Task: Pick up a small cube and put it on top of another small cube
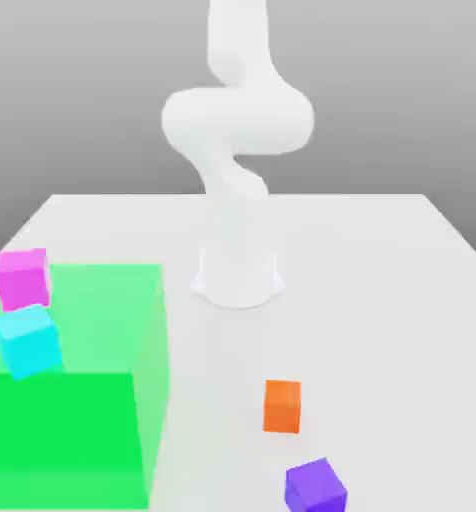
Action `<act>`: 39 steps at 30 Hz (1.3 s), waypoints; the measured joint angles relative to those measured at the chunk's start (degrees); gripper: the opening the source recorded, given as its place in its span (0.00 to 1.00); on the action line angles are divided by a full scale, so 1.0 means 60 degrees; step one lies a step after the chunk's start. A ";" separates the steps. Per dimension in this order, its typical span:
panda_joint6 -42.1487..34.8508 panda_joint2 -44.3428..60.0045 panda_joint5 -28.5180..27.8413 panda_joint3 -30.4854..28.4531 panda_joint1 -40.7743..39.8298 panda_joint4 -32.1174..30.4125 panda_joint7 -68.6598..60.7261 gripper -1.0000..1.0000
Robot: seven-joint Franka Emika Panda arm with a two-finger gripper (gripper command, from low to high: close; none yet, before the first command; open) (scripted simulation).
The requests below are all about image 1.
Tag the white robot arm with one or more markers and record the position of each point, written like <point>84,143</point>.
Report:
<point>238,120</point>

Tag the large green box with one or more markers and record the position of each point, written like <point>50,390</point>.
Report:
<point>62,436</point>

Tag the small orange cube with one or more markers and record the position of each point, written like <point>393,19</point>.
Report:
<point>282,407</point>

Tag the small cyan cube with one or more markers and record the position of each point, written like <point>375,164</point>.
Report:
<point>29,344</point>

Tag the small purple cube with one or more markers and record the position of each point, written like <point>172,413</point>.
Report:
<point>314,487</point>

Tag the small magenta cube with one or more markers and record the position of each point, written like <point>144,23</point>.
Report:
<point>21,280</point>

